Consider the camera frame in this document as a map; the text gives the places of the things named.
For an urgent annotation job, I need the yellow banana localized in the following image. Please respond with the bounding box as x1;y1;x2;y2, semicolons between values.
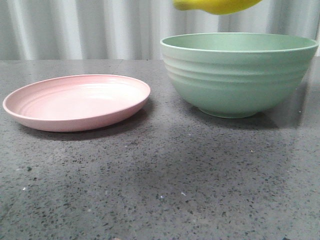
173;0;260;15

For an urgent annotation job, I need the green bowl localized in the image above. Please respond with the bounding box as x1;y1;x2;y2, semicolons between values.
160;32;318;119

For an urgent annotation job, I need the pink plate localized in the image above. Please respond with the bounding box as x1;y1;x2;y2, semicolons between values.
2;74;151;132

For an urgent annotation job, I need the white curtain backdrop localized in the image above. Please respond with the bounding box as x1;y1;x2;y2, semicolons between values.
0;0;320;60

